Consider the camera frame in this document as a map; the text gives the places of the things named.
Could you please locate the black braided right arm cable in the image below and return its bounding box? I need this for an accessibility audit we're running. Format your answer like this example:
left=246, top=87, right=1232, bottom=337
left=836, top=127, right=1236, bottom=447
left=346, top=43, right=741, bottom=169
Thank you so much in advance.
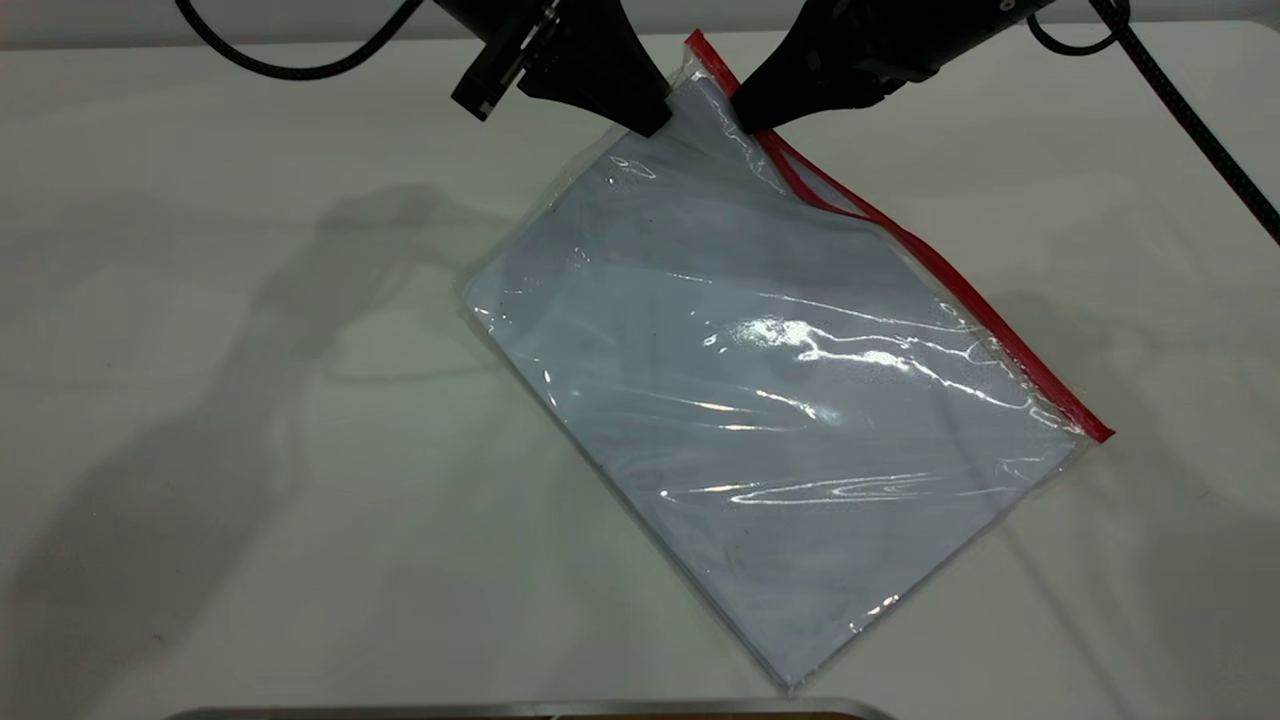
left=1027, top=0, right=1280, bottom=247

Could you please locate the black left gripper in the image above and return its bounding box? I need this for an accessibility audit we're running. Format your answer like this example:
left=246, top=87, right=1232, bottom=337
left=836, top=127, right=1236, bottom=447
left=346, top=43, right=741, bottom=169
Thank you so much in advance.
left=435, top=0, right=674, bottom=139

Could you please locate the grey metal bar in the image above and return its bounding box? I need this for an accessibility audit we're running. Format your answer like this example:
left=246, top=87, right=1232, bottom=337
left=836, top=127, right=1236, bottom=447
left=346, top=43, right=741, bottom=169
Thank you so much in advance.
left=165, top=697, right=896, bottom=720

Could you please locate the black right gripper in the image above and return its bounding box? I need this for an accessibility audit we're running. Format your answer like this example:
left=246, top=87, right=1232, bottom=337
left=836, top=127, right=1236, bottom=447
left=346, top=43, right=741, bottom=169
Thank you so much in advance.
left=734, top=0, right=1053, bottom=133

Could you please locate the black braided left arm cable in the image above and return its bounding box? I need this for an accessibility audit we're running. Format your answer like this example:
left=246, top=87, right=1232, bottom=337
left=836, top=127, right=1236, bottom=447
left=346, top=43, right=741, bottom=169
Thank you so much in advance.
left=175, top=0, right=426, bottom=82

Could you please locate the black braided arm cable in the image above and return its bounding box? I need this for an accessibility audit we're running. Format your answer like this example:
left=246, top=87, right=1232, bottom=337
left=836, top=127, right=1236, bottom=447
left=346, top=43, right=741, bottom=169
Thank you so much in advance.
left=175, top=0, right=426, bottom=82
left=1027, top=0, right=1280, bottom=247

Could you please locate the clear plastic zipper bag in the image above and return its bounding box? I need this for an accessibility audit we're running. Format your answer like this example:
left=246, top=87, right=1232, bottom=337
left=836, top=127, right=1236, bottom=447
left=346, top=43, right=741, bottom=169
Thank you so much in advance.
left=462, top=30, right=1116, bottom=693

